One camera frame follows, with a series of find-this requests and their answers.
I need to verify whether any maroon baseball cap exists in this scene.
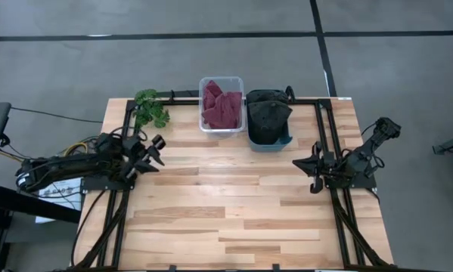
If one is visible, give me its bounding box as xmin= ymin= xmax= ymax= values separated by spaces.
xmin=202 ymin=91 xmax=244 ymax=131
xmin=202 ymin=79 xmax=225 ymax=114

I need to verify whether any green artificial plant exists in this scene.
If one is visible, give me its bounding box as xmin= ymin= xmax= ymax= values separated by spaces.
xmin=132 ymin=88 xmax=171 ymax=129

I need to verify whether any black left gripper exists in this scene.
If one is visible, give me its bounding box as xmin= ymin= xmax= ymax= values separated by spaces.
xmin=122 ymin=134 xmax=167 ymax=181

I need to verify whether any teal plastic bin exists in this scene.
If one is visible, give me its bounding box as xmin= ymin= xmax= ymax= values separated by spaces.
xmin=245 ymin=89 xmax=293 ymax=153

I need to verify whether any black aluminium table frame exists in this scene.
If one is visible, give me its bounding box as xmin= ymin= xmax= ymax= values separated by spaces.
xmin=65 ymin=85 xmax=397 ymax=272

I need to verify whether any white printed box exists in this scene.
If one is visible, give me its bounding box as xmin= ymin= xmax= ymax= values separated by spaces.
xmin=35 ymin=176 xmax=84 ymax=224

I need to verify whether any clear plastic bin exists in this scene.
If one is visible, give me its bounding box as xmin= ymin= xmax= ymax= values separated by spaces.
xmin=197 ymin=76 xmax=247 ymax=134

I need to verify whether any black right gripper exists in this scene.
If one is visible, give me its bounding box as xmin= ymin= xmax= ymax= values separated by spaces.
xmin=292 ymin=141 xmax=339 ymax=195

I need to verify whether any black floor cable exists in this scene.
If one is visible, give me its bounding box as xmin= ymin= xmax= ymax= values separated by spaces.
xmin=10 ymin=107 xmax=104 ymax=125

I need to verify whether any black metal stand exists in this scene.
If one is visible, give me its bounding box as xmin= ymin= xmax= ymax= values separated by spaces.
xmin=0 ymin=184 xmax=82 ymax=224

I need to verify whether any black baseball cap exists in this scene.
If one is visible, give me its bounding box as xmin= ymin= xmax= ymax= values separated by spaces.
xmin=245 ymin=88 xmax=290 ymax=106
xmin=247 ymin=100 xmax=293 ymax=146

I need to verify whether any yellow cable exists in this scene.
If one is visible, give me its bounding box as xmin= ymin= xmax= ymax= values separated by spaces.
xmin=0 ymin=141 xmax=89 ymax=163

